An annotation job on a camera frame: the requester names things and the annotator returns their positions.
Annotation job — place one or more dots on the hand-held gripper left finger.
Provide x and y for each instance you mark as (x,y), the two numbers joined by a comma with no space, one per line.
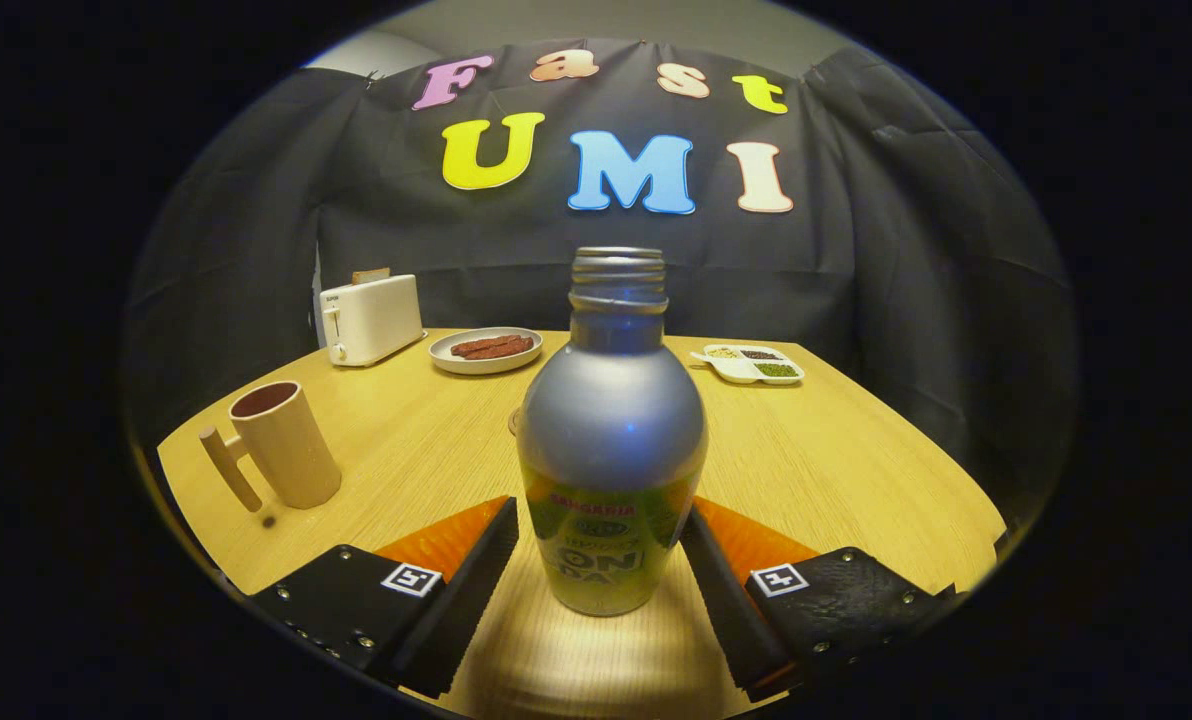
(466,610)

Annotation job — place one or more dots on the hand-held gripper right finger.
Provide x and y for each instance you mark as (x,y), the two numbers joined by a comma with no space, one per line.
(731,610)

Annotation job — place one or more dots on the silver bottle with green label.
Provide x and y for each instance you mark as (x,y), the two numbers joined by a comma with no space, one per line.
(611,430)

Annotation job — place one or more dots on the wooden table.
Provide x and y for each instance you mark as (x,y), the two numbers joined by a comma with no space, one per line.
(836,470)

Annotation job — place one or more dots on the white divided dish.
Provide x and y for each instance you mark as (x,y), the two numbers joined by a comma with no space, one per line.
(731,368)

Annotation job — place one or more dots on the green beans pile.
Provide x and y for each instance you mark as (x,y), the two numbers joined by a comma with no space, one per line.
(776,370)

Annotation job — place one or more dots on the white round plate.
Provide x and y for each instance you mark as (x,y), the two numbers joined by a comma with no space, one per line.
(456,363)

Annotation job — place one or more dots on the yellow beans pile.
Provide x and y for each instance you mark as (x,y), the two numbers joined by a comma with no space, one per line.
(722,352)

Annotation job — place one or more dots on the brown meat slice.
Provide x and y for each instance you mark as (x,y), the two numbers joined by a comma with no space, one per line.
(508,351)
(481,344)

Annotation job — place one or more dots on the white toaster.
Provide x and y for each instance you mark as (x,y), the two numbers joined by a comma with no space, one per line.
(376,320)

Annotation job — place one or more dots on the toast slice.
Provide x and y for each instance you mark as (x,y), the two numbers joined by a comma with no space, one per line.
(371,275)

